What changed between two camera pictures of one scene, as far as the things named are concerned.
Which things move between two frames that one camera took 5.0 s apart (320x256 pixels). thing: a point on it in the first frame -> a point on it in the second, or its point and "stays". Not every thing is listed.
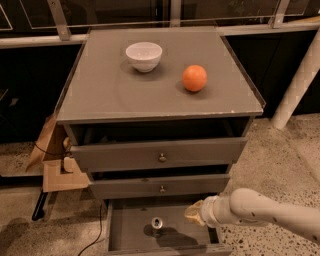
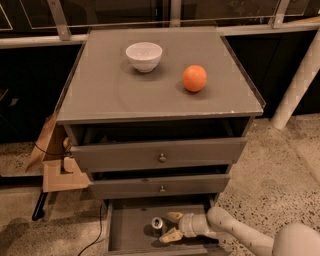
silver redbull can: x=156 y=225 stays
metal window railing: x=279 y=21 stays
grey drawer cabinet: x=157 y=114 stays
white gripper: x=208 y=212 -> x=187 y=224
